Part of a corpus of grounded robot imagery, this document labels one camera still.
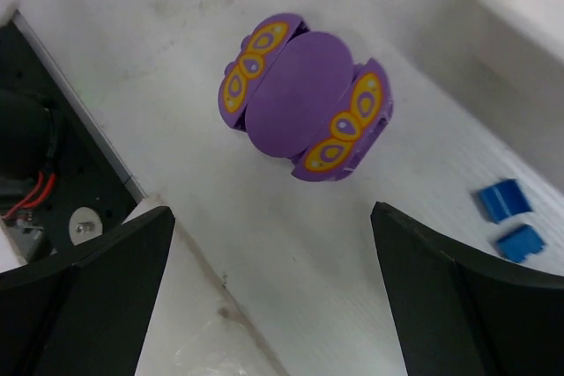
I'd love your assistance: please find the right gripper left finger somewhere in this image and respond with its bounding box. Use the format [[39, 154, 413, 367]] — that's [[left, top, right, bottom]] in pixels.
[[1, 206, 175, 375]]

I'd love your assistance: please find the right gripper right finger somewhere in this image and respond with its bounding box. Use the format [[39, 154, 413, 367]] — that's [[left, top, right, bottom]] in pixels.
[[371, 203, 563, 375]]

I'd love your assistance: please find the purple butterfly lego assembly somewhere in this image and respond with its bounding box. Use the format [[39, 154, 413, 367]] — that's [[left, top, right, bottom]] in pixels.
[[218, 13, 394, 182]]

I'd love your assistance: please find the small blue lego brick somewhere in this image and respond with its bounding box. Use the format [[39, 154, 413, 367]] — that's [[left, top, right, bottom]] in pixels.
[[495, 225, 545, 263], [475, 179, 533, 224]]

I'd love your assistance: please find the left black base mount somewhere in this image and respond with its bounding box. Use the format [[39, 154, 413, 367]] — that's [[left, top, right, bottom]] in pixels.
[[1, 22, 137, 269]]

